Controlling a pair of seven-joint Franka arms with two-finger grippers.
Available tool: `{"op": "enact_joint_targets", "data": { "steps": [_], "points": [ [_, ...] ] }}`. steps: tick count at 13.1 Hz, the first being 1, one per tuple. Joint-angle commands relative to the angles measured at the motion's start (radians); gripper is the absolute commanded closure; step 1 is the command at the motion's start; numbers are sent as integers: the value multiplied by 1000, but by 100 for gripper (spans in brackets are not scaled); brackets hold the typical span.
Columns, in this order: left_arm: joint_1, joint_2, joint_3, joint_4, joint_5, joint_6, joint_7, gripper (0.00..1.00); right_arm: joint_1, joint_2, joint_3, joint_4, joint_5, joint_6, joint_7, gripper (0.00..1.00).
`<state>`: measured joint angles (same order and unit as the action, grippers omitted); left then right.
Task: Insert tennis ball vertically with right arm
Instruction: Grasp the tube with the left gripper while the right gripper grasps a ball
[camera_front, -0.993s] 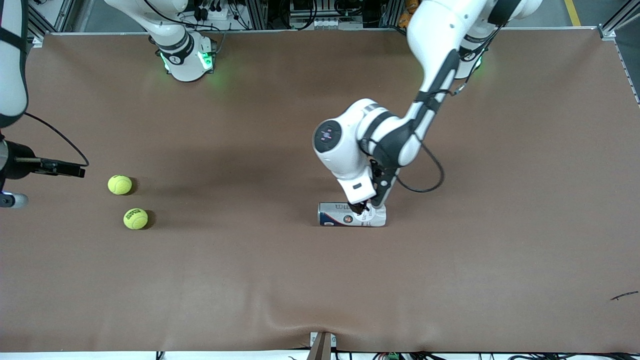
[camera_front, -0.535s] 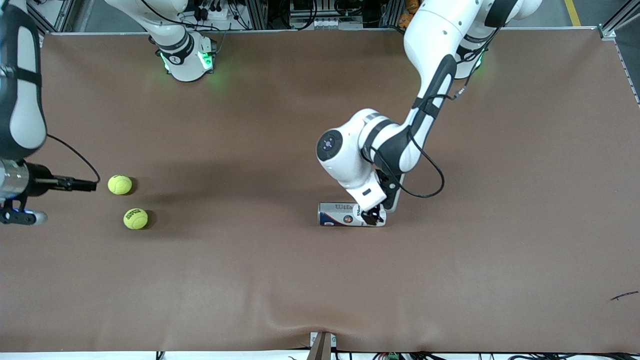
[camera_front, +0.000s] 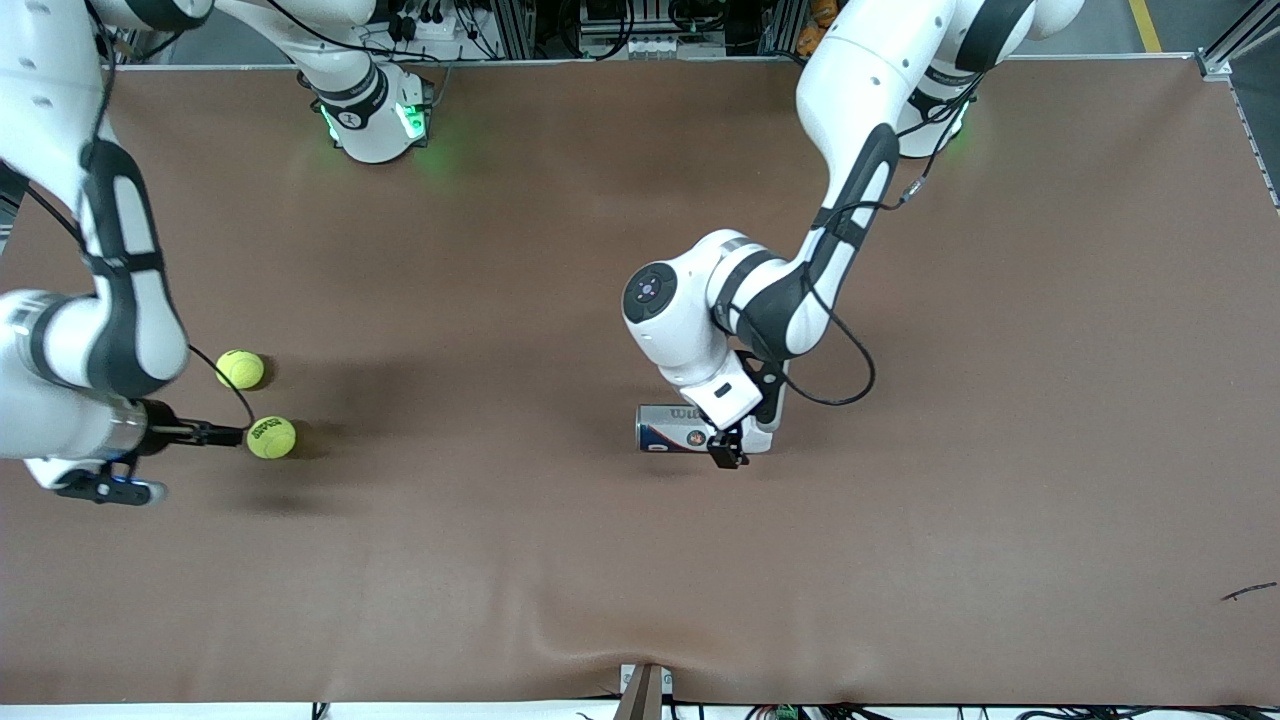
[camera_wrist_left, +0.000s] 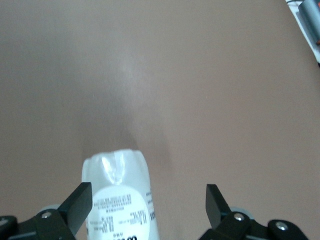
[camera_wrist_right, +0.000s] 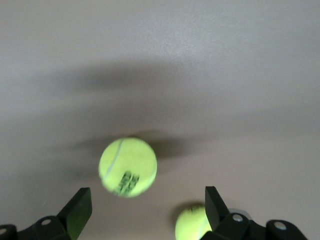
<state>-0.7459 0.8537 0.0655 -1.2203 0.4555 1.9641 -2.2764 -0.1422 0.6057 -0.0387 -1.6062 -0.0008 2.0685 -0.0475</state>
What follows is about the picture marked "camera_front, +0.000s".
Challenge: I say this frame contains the aluminium frame post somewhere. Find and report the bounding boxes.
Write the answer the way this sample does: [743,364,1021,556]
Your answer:
[1200,0,1280,77]

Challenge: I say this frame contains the yellow tennis ball black print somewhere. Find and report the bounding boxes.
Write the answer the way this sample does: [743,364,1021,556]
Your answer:
[247,415,298,461]

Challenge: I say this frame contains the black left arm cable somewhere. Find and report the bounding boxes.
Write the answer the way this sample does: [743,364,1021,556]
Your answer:
[712,70,986,408]

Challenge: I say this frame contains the bag of orange objects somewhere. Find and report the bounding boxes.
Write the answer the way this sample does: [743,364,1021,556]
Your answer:
[795,0,851,57]

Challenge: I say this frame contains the white power strip black plugs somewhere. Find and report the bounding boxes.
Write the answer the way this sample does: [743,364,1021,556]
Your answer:
[375,5,463,43]

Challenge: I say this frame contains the clear Wilson tennis ball can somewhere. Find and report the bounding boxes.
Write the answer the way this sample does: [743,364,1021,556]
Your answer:
[635,403,776,456]

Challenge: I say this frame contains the plain yellow tennis ball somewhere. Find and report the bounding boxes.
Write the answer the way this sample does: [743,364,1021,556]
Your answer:
[215,349,266,391]

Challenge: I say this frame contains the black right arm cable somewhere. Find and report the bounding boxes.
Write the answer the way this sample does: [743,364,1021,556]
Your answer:
[0,0,257,431]

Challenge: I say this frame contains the metal table edge bracket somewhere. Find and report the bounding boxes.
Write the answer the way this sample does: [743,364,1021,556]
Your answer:
[618,662,674,720]

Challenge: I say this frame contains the brown table mat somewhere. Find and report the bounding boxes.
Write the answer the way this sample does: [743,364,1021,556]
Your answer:
[0,55,1280,706]

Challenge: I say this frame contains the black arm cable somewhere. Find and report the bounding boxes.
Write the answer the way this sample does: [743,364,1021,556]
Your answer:
[712,70,986,408]
[0,0,257,431]

